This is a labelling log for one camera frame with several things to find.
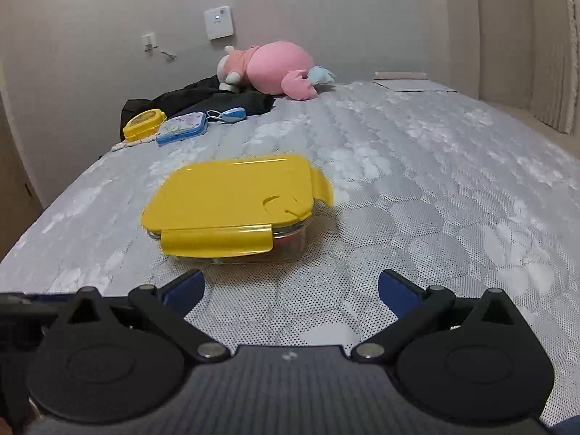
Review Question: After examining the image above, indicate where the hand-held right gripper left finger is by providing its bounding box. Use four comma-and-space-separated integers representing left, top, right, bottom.
52, 269, 231, 364

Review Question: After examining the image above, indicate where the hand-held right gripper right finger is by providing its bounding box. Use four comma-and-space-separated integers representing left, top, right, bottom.
350, 269, 526, 364

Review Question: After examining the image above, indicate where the clear glass container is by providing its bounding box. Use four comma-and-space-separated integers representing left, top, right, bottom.
147, 199, 319, 266

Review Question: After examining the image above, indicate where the yellow container lid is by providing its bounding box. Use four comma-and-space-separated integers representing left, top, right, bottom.
141, 154, 335, 258

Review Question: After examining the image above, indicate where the grey quilted mattress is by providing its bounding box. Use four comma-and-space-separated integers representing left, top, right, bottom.
0, 79, 580, 427

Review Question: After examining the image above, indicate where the blue-rimmed printed case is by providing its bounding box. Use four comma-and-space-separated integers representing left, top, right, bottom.
156, 112, 208, 146

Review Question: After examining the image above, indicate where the small yellow box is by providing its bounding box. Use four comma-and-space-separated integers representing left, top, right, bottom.
122, 109, 165, 142

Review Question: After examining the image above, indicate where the small blue key fob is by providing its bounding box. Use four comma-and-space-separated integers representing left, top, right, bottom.
206, 107, 247, 124

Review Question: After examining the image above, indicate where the black cloth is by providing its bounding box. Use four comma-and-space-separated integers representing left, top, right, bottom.
120, 76, 276, 122

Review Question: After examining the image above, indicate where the flat cardboard sheet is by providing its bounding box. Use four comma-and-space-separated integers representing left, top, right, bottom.
374, 71, 458, 94

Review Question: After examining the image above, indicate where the person's right leg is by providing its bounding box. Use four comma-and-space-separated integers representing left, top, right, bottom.
549, 418, 580, 435

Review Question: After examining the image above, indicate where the pink plush toy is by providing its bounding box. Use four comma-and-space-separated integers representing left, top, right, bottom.
216, 42, 336, 100

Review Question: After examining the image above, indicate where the beige textured curtain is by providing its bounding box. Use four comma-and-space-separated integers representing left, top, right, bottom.
559, 0, 580, 135

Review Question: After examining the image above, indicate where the white wall control panel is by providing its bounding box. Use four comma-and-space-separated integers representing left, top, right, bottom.
204, 6, 235, 42

